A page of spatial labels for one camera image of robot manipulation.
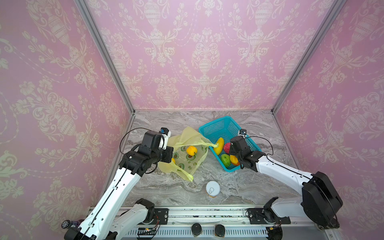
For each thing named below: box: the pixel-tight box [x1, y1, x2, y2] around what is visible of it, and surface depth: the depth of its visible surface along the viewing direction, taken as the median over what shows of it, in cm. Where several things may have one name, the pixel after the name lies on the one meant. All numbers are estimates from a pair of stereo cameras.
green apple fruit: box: [221, 153, 232, 168], surface depth 89 cm
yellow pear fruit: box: [186, 145, 198, 156], surface depth 95 cm
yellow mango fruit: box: [214, 137, 225, 156], surface depth 96 cm
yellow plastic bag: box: [158, 126, 219, 182], surface depth 86 cm
